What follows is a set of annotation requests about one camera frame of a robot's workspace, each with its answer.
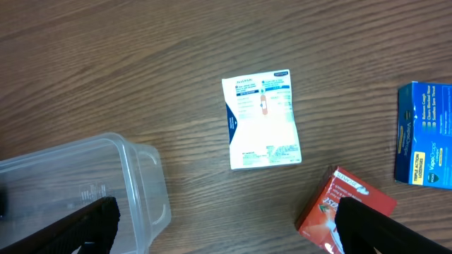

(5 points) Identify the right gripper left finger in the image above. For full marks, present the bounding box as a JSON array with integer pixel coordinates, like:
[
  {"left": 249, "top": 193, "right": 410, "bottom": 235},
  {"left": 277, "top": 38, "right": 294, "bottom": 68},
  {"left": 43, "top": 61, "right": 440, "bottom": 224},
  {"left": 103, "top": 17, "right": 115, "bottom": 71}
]
[{"left": 1, "top": 196, "right": 121, "bottom": 254}]

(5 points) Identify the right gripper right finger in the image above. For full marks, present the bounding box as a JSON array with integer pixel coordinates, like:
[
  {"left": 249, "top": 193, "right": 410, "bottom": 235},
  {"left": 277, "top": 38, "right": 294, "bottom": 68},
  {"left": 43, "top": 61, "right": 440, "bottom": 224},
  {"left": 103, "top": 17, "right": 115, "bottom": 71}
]
[{"left": 335, "top": 198, "right": 451, "bottom": 254}]

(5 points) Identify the blue lozenge box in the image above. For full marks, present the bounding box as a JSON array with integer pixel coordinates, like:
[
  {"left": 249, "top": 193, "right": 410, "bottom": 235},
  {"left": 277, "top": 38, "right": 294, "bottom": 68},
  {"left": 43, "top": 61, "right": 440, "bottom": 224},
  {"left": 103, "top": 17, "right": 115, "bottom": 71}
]
[{"left": 394, "top": 81, "right": 452, "bottom": 190}]

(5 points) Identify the white bandage box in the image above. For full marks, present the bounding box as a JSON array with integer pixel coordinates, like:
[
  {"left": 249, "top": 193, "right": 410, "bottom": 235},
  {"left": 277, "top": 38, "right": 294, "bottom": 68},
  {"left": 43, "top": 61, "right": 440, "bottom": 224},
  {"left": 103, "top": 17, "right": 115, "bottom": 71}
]
[{"left": 222, "top": 69, "right": 302, "bottom": 170}]

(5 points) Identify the clear plastic container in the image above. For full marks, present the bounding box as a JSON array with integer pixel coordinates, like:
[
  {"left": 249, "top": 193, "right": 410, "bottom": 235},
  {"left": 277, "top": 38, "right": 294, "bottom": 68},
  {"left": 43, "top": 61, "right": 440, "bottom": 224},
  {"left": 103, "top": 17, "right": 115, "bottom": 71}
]
[{"left": 1, "top": 133, "right": 172, "bottom": 253}]

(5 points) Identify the red caplet box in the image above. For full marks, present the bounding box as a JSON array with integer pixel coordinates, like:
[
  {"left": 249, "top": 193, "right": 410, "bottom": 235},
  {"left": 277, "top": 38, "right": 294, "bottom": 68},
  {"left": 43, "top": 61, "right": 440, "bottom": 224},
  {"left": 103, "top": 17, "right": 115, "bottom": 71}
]
[{"left": 295, "top": 167, "right": 397, "bottom": 254}]

